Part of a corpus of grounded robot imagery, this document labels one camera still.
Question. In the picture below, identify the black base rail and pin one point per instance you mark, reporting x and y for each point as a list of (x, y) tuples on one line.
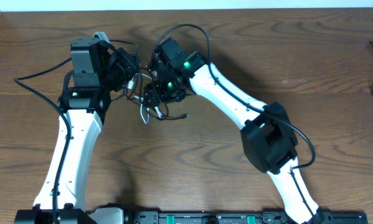
[(133, 214)]

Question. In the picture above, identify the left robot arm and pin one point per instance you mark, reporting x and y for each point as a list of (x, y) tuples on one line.
[(98, 69)]

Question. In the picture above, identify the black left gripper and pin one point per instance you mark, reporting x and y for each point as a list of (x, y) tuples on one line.
[(130, 62)]

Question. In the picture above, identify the clear tape scrap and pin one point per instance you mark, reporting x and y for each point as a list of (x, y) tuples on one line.
[(294, 81)]

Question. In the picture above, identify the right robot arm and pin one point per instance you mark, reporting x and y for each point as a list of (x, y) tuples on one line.
[(269, 140)]

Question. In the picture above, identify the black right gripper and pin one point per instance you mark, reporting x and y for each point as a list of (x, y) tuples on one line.
[(153, 96)]

